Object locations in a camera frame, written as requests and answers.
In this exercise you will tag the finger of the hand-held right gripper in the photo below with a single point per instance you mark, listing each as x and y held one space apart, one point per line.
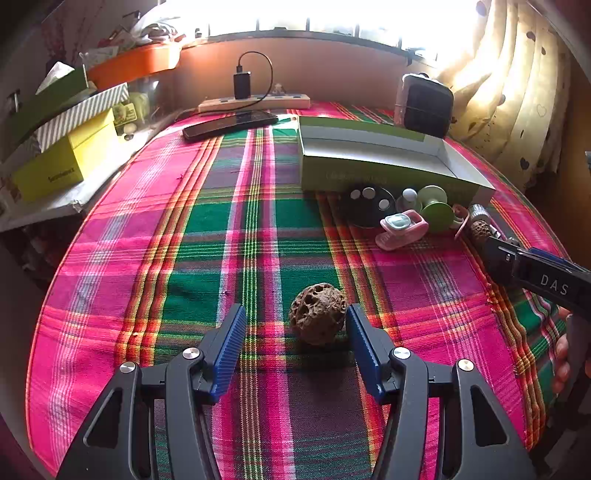
542 254

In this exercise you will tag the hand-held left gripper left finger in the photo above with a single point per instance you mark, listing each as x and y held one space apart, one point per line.
228 350

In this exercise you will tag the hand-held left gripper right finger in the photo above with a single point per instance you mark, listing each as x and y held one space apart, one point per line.
364 350

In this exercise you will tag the large brown carved walnut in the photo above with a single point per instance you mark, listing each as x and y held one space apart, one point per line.
317 314

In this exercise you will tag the small brown carved walnut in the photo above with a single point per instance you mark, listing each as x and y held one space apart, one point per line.
480 229

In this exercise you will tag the white ribbed cap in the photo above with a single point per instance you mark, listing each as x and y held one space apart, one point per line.
478 212

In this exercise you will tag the pink clip with green pad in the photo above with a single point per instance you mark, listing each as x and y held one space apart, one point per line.
459 224

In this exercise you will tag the green white spool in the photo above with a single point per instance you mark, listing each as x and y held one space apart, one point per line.
438 214

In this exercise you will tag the pink clip with clear lens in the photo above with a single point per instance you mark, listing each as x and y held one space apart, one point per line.
392 240

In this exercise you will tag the black disc with white dots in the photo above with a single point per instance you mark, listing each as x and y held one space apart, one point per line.
364 210

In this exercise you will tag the beige cup with white ball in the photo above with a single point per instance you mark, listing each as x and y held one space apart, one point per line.
408 199

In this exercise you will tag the green white cardboard box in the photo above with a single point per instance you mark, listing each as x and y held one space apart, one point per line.
351 138

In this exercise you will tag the person's right hand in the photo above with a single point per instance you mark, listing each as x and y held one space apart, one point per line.
561 355

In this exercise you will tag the pink green plaid tablecloth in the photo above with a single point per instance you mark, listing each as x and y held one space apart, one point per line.
184 254

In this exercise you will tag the cream heart-print curtain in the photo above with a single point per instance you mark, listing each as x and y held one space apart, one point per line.
508 92

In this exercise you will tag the small pink grey heater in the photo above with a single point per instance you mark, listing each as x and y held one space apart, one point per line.
427 108

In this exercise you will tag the black smartphone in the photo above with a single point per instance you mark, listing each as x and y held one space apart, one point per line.
221 125

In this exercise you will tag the black window latch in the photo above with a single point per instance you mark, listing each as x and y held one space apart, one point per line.
408 55

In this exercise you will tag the yellow cardboard box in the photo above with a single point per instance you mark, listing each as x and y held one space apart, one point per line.
60 170

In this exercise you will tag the beige power strip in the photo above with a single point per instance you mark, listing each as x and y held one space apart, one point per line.
286 101

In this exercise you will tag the green label jar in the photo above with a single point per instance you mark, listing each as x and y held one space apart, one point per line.
131 108

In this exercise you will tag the black plug adapter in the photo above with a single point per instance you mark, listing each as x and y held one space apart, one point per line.
242 85

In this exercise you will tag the small grey figurine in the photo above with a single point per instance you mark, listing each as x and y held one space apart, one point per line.
278 87

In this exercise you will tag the grey striped box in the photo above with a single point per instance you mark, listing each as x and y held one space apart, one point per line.
78 117

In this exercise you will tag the orange plastic tray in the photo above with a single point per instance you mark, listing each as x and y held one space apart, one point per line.
134 62

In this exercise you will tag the green cardboard lid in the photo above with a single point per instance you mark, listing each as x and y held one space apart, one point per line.
46 101

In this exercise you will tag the white tissue paper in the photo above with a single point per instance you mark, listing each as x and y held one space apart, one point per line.
55 74

